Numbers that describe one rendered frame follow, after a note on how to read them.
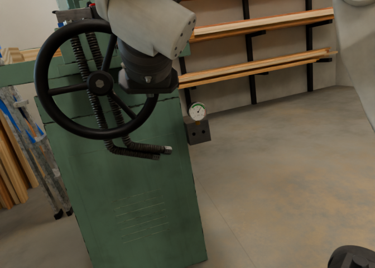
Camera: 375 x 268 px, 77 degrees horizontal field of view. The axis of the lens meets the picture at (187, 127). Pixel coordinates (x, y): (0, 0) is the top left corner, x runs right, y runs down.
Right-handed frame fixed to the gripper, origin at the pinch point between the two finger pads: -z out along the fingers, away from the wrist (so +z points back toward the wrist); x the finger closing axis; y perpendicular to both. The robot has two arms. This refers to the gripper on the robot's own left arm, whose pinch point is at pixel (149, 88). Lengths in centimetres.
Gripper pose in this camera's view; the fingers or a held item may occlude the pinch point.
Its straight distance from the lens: 54.9
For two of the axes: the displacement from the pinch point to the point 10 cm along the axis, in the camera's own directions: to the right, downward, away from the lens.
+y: -0.7, -9.6, 2.6
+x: 9.9, -0.4, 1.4
